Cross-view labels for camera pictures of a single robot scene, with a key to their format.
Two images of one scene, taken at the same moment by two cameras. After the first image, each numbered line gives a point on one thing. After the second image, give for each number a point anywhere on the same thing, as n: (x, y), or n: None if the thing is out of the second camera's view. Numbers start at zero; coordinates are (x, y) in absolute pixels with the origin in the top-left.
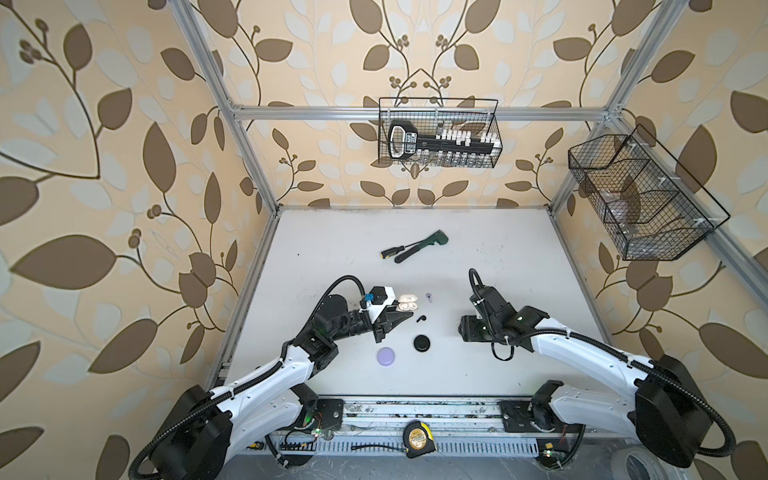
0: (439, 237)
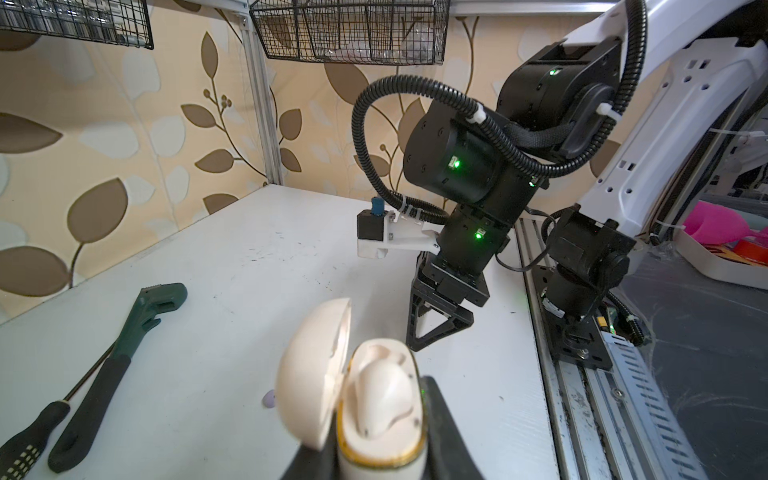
0: (98, 394)
